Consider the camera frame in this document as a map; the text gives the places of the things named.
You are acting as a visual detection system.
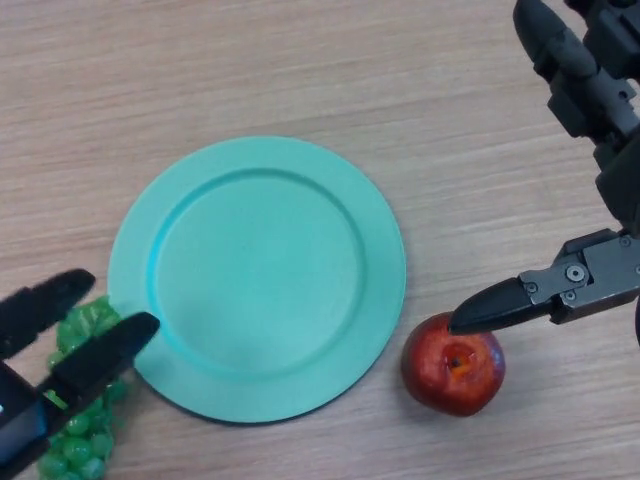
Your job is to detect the round green plate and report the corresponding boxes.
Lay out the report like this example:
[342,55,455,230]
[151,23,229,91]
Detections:
[107,135,407,425]

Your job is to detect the green grapes bunch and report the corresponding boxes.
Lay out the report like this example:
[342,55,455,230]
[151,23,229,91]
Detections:
[35,294,129,480]

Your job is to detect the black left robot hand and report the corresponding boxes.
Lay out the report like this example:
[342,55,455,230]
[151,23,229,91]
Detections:
[0,268,161,480]

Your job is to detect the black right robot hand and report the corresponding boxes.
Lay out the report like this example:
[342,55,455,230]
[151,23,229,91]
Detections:
[447,0,640,335]

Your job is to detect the red apple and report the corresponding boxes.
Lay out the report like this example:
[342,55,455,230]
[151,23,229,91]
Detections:
[400,312,507,418]

